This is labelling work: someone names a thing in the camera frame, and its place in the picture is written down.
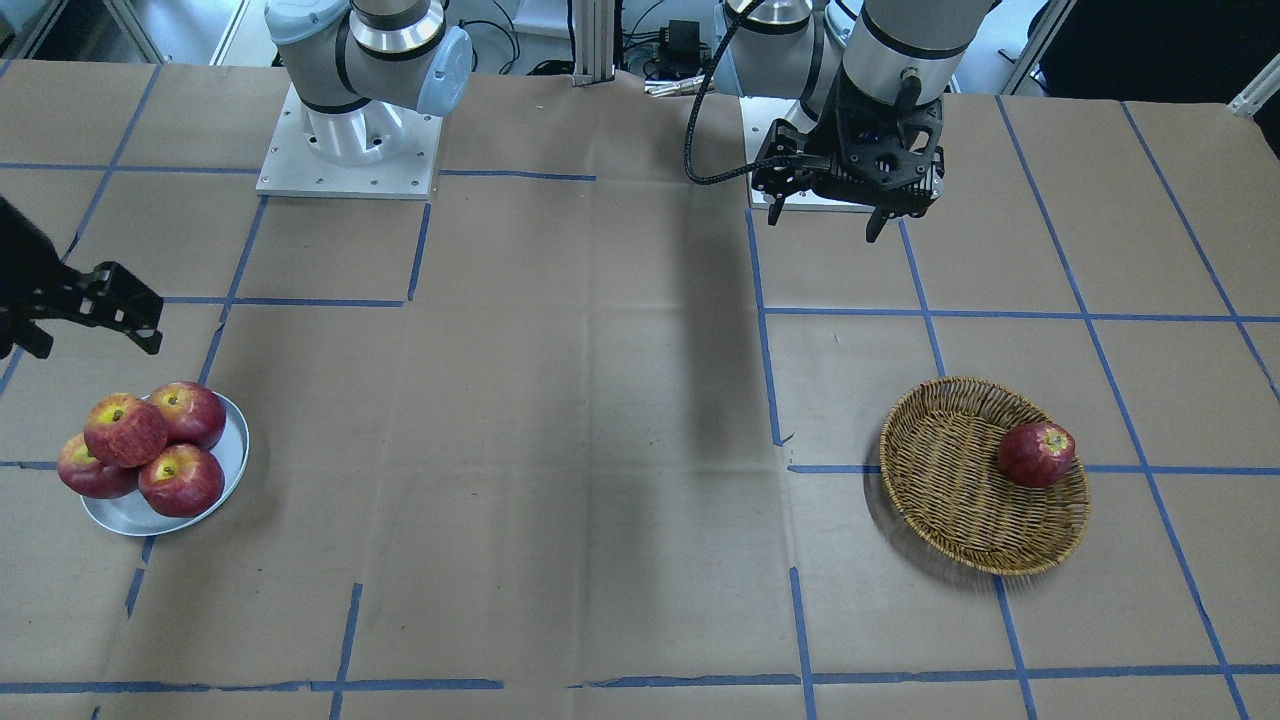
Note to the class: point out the red yellow apple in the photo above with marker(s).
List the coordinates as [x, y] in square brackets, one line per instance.
[125, 430]

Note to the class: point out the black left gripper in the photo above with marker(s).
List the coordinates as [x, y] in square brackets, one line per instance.
[826, 143]

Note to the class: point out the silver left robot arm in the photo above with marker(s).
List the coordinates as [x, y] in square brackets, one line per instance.
[866, 81]

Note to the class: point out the silver metal plate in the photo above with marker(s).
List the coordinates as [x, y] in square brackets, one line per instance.
[131, 516]

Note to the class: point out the red apple on plate front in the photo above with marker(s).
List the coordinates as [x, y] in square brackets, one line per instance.
[183, 481]

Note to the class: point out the aluminium frame post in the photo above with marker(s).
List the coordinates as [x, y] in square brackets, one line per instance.
[594, 28]

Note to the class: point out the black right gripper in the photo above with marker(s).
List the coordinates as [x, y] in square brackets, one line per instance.
[22, 262]

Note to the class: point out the round wicker basket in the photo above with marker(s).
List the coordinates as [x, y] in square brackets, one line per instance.
[938, 450]

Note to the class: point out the dark red apple in basket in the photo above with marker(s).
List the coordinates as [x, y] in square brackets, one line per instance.
[1036, 455]

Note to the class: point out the red apple on plate rear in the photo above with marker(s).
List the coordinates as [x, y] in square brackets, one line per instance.
[193, 414]

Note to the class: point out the red apple on plate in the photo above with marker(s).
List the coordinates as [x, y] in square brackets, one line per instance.
[92, 477]
[183, 481]
[193, 414]

